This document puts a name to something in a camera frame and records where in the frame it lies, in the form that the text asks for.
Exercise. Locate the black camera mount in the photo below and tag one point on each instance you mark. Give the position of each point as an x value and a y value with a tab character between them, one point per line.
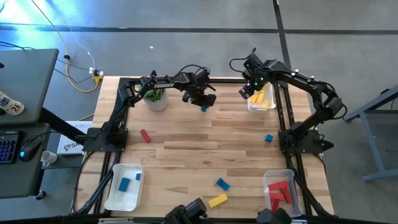
189	211
273	217

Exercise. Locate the grey desk top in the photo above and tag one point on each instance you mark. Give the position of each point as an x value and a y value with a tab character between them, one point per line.
18	180
28	77

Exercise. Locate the black backlit keyboard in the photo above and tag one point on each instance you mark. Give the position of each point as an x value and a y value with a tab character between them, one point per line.
7	147

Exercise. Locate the blue arch block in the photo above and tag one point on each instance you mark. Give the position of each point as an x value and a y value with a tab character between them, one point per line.
224	185

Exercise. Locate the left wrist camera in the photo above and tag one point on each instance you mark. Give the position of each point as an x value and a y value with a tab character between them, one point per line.
203	75

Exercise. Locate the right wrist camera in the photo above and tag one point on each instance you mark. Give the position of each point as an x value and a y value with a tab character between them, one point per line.
252	63

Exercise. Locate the white printed box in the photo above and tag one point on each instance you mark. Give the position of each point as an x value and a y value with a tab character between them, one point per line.
70	146

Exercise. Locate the red cube block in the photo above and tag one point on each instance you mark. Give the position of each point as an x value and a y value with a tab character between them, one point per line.
276	196

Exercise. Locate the blue cube block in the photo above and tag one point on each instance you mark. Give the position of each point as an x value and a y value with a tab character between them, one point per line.
269	138

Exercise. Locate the yellow rectangular block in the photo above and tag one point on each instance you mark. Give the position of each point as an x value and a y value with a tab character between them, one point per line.
261	97
254	98
218	200

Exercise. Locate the white power adapter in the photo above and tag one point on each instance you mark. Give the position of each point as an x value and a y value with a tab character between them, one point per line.
92	70

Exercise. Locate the small blue block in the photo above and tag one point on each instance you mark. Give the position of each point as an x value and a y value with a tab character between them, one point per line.
138	176

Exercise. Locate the yellow power strip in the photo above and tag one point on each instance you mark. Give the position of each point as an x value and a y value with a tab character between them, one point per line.
97	79

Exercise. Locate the black computer mouse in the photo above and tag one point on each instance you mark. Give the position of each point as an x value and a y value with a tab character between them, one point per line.
29	149

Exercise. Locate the blue rectangular block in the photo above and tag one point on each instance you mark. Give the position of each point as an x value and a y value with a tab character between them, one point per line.
204	108
124	184

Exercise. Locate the white cup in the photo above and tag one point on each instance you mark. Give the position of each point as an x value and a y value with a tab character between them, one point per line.
48	157

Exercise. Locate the yellow cylinder block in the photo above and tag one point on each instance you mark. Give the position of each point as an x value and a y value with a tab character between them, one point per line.
266	104

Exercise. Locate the white printed can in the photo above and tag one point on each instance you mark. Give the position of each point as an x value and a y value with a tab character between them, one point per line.
12	105

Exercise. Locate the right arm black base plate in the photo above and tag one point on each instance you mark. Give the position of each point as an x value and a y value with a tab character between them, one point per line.
314	144

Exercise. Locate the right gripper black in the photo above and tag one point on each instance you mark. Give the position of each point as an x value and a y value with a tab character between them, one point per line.
257	81

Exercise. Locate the triangle-patterned plant pot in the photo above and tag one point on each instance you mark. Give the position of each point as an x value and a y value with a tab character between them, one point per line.
158	105

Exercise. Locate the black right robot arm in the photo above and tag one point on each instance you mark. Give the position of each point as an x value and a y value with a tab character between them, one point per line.
308	82

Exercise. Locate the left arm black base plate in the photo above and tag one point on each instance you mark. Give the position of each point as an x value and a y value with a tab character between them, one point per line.
93	143

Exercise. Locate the grey metal table frame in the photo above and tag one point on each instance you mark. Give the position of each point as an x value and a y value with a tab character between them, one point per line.
372	146

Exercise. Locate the white rectangular plastic bin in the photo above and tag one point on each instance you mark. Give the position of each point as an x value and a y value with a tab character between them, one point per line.
112	199

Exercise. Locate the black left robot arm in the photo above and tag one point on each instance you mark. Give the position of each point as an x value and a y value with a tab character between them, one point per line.
164	84

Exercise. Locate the green artificial plant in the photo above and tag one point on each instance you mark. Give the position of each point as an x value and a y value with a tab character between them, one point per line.
154	95

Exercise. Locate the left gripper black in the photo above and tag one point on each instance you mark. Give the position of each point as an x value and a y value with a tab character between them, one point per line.
199	91

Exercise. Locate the clear plastic bin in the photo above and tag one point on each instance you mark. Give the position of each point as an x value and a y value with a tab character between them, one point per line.
297	205

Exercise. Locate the red rectangular block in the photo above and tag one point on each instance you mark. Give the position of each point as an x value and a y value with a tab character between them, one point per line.
287	195
278	185
145	136

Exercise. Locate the black caster wheel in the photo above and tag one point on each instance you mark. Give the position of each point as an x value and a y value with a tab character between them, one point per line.
40	195

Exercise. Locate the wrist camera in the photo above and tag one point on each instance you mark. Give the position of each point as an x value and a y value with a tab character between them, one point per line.
203	75
252	63

